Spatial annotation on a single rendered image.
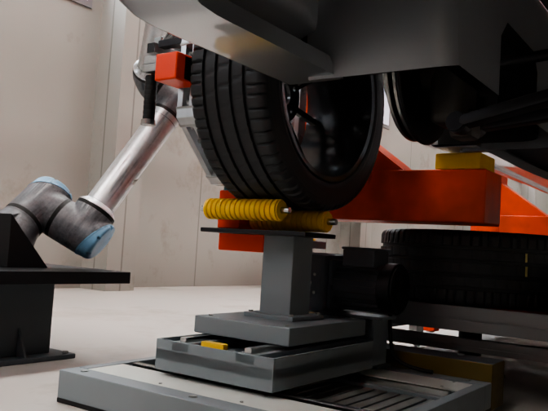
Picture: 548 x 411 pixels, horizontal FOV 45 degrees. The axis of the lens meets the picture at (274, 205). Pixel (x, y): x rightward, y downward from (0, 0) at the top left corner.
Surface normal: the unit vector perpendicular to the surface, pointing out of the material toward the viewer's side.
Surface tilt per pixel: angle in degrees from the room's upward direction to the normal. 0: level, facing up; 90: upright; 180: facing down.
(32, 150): 90
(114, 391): 90
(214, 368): 90
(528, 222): 90
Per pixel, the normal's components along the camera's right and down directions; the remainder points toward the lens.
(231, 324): -0.57, -0.09
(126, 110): 0.81, 0.01
